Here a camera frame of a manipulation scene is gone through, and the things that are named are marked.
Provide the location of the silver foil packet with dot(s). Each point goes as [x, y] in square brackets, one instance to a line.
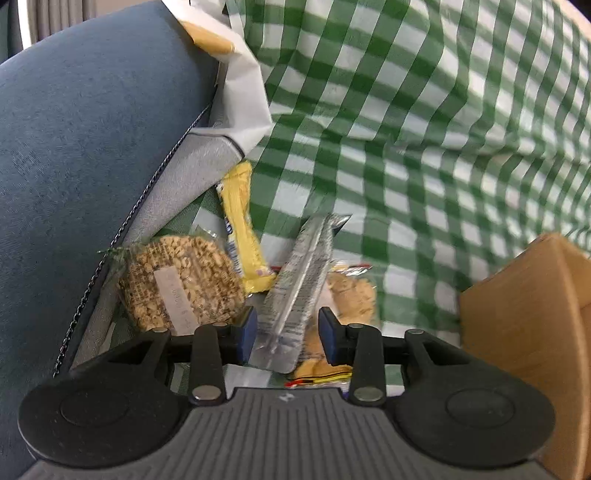
[300, 286]

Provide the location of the blue fabric sofa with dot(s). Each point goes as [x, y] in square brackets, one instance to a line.
[78, 161]

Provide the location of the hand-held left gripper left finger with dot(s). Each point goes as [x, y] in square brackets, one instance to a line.
[247, 332]

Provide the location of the white pillow with gold print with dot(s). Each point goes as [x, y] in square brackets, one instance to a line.
[240, 83]

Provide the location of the yellow candy bar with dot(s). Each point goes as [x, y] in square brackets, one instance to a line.
[238, 221]

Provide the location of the grey curtain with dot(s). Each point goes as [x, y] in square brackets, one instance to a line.
[55, 18]

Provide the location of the clear packet of biscuits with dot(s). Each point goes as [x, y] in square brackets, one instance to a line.
[351, 295]

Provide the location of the round peanut brittle packet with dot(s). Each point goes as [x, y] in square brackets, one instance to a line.
[184, 277]

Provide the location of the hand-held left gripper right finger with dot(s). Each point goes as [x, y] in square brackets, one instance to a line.
[328, 332]

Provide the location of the green checkered cloth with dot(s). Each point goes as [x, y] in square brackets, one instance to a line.
[415, 138]

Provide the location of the cardboard box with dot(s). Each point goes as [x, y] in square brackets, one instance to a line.
[531, 332]

